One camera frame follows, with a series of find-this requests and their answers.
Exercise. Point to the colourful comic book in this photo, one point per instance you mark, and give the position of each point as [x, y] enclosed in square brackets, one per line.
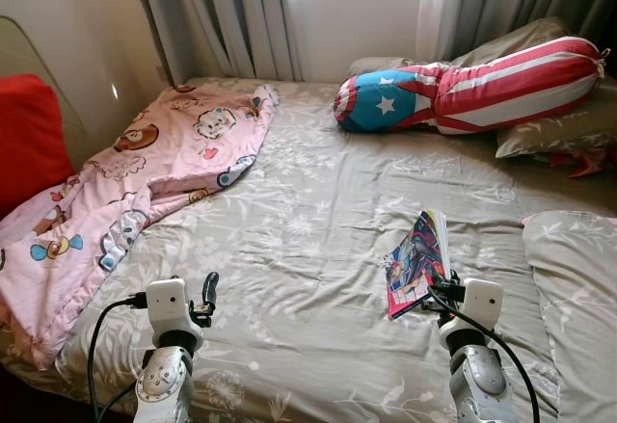
[419, 259]

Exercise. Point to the red crumpled cloth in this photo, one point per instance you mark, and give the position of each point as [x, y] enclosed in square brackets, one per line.
[583, 161]

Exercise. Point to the white sheer curtain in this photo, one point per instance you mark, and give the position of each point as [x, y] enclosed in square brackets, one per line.
[439, 9]

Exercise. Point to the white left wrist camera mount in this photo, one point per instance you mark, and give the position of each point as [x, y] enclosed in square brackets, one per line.
[166, 309]

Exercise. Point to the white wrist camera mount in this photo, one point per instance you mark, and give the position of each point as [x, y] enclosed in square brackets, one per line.
[484, 303]
[166, 309]

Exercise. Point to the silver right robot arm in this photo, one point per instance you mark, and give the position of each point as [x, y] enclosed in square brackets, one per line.
[482, 375]

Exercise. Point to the pink cartoon print blanket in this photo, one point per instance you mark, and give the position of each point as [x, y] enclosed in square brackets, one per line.
[164, 168]

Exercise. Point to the star and stripes bolster pillow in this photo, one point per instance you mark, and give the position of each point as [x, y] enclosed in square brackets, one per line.
[482, 86]

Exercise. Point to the red fabric cushion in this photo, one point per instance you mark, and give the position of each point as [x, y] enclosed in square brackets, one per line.
[29, 139]

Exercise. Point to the grey pleated curtain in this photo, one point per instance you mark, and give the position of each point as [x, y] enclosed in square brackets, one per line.
[540, 4]
[217, 18]

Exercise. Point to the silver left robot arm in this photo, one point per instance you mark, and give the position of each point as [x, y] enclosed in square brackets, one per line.
[164, 380]

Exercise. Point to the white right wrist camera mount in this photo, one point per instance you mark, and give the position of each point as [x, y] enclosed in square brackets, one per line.
[484, 303]

